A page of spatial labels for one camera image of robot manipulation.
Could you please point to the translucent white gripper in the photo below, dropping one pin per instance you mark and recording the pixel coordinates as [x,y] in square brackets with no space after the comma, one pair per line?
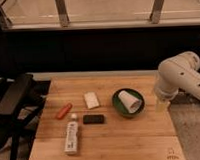
[162,105]

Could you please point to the white sponge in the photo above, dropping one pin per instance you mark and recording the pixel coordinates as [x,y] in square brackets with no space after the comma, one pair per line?
[91,100]

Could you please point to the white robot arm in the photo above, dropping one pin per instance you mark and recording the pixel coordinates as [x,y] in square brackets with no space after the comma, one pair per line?
[177,72]

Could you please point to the white paper cup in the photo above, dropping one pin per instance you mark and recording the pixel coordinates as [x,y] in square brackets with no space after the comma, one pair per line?
[131,103]

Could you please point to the green bowl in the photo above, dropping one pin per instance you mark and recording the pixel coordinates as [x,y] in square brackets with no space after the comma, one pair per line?
[120,108]

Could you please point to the black rectangular block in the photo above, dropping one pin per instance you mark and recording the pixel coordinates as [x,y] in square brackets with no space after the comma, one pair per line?
[93,119]

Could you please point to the orange marker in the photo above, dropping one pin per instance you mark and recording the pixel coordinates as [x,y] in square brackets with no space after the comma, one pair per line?
[64,111]

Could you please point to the white bottle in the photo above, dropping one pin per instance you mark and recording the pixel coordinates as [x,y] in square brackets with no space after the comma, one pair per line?
[71,140]

